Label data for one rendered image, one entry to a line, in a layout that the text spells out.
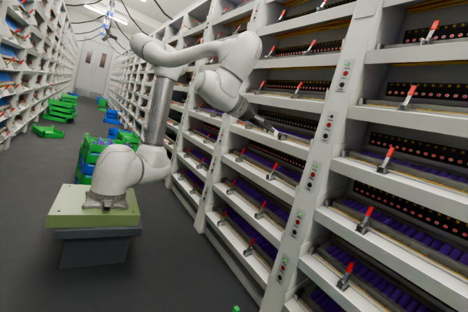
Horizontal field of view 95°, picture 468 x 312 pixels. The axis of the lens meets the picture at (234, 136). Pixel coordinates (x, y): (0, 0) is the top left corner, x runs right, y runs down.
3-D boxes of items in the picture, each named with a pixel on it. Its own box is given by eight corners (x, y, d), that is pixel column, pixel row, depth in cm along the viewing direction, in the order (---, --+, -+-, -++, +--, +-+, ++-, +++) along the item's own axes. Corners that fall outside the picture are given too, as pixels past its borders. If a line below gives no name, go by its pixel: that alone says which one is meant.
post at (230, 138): (198, 233, 142) (278, -50, 126) (193, 225, 149) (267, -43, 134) (223, 230, 154) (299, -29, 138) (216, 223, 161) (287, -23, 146)
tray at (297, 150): (308, 161, 88) (311, 138, 86) (229, 131, 136) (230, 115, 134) (336, 154, 99) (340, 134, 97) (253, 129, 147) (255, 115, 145)
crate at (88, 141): (88, 151, 142) (90, 140, 141) (83, 143, 156) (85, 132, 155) (134, 154, 163) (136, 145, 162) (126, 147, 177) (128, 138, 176)
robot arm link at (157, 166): (122, 180, 115) (155, 178, 134) (140, 189, 107) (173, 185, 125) (147, 40, 116) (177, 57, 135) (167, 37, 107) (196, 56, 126)
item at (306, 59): (338, 65, 84) (345, 26, 81) (246, 69, 133) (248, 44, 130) (364, 69, 96) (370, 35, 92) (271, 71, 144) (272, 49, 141)
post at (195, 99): (167, 189, 198) (219, -11, 183) (164, 184, 206) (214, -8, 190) (186, 189, 210) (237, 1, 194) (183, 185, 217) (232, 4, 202)
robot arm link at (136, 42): (147, 33, 96) (170, 47, 107) (129, 22, 105) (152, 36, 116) (136, 60, 98) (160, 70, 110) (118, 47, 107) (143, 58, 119)
